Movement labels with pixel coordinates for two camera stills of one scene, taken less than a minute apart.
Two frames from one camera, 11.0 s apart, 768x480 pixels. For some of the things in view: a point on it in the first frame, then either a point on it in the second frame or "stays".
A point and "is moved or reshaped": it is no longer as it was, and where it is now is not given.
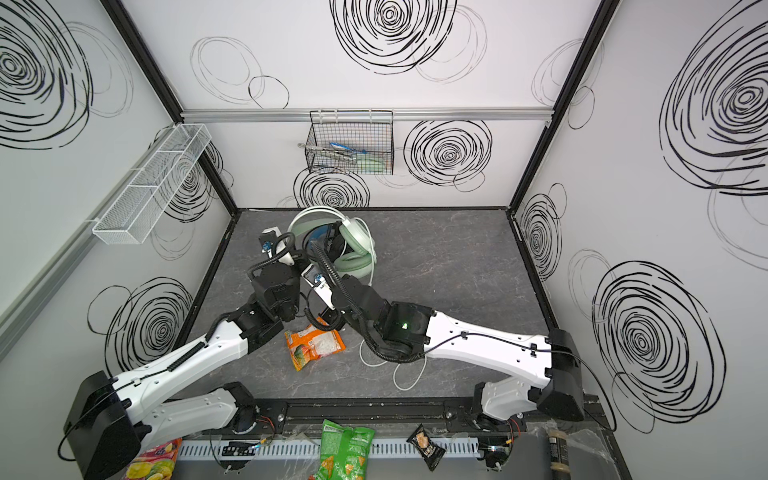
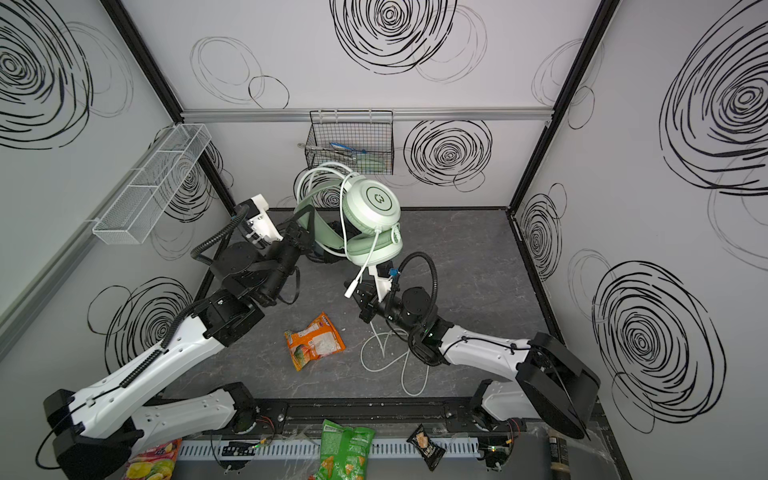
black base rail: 446,416 stays
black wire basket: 352,142 stays
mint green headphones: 359,259 is moved or reshaped
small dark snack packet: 431,452 stays
